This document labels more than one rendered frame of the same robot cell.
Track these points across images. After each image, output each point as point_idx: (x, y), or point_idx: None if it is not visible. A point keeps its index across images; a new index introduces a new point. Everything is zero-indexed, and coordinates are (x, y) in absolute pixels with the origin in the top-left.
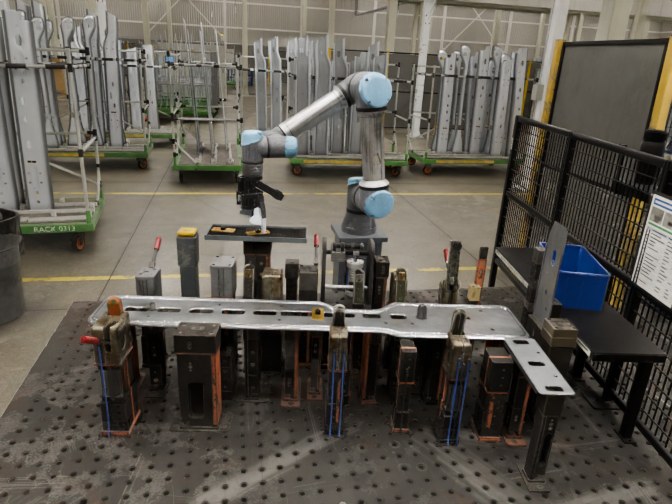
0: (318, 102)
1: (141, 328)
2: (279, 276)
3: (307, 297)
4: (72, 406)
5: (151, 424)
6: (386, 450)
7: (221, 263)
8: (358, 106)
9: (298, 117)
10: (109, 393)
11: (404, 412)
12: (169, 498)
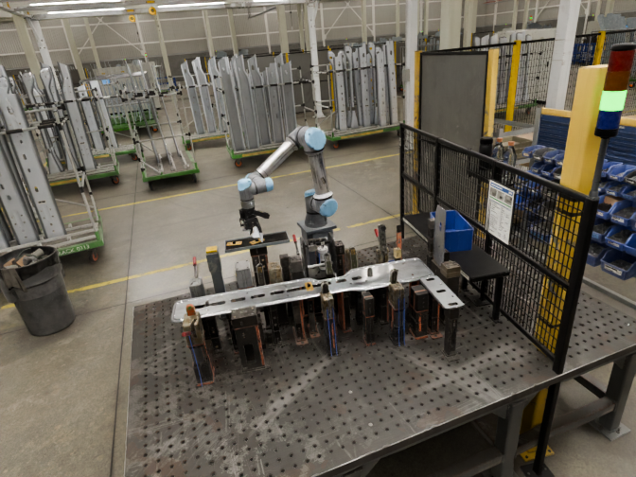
0: (278, 150)
1: None
2: (279, 268)
3: (297, 275)
4: (170, 374)
5: (223, 373)
6: (365, 357)
7: (241, 267)
8: (306, 150)
9: (268, 163)
10: (198, 361)
11: (371, 333)
12: (253, 411)
